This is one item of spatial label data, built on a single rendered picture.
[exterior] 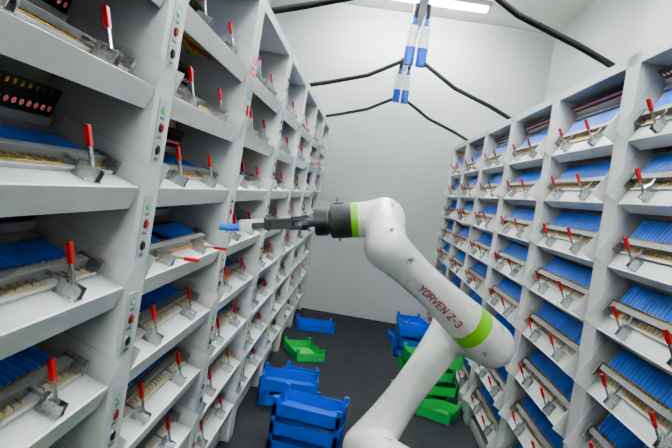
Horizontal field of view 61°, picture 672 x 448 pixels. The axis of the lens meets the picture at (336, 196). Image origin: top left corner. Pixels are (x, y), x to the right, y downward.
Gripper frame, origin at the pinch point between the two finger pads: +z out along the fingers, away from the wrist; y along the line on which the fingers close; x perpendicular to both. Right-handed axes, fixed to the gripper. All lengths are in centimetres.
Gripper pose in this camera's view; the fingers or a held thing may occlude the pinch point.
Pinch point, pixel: (253, 225)
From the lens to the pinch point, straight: 151.4
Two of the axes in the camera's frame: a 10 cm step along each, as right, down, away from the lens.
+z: -10.0, 0.5, 0.6
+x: 0.5, 10.0, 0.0
